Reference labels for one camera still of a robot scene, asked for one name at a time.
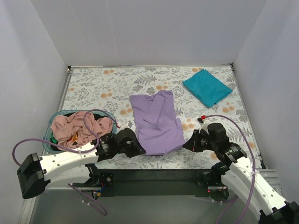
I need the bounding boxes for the aluminium frame rail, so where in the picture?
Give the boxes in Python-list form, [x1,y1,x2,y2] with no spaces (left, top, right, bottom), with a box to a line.
[21,169,292,224]

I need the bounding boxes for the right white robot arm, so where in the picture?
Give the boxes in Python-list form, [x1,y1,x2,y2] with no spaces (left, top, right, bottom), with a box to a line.
[183,123,299,224]

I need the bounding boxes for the purple t shirt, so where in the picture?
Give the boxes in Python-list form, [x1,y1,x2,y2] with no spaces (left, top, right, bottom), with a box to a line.
[129,90,185,156]

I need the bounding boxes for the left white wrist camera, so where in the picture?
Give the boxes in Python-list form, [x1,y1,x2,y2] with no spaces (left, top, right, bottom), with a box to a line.
[119,121,135,130]

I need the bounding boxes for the pink t shirt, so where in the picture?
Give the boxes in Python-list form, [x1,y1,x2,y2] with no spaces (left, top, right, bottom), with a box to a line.
[50,111,113,151]

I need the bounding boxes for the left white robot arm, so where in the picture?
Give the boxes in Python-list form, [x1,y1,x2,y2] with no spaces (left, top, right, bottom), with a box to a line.
[17,128,146,199]

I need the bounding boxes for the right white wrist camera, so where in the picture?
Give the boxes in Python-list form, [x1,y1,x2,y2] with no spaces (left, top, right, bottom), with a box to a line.
[197,115,212,133]

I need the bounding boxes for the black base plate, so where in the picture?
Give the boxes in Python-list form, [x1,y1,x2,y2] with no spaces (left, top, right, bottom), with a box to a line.
[95,169,225,197]

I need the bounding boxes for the green garment in basket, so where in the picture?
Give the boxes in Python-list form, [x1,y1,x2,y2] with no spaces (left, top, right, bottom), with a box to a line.
[51,137,58,144]

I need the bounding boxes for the teal plastic basket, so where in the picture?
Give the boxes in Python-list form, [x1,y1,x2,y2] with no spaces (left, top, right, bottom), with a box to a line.
[43,109,118,154]

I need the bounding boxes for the floral tablecloth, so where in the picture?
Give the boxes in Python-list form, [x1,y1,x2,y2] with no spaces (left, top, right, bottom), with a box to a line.
[62,66,262,168]

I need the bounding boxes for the folded teal t shirt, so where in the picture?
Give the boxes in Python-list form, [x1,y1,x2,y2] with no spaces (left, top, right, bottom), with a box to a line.
[182,69,233,108]

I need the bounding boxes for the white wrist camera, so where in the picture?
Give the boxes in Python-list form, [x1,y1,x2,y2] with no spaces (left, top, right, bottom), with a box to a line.
[119,121,135,130]
[197,115,212,133]

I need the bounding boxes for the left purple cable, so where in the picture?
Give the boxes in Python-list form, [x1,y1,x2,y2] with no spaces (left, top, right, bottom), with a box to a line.
[12,109,122,216]

